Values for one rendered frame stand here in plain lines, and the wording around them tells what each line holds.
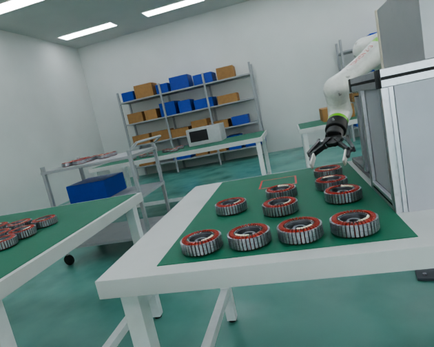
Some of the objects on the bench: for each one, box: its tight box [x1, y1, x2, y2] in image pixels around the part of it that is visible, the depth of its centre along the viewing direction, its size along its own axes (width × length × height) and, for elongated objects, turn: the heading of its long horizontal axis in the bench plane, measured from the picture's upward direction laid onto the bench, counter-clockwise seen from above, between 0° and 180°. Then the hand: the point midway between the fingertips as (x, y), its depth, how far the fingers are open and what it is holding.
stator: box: [313, 165, 342, 178], centre depth 145 cm, size 11×11×4 cm
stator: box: [324, 184, 362, 204], centre depth 111 cm, size 11×11×4 cm
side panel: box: [358, 86, 409, 213], centre depth 101 cm, size 28×3×32 cm, turn 39°
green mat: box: [157, 162, 418, 266], centre depth 128 cm, size 94×61×1 cm, turn 39°
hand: (327, 162), depth 145 cm, fingers open, 13 cm apart
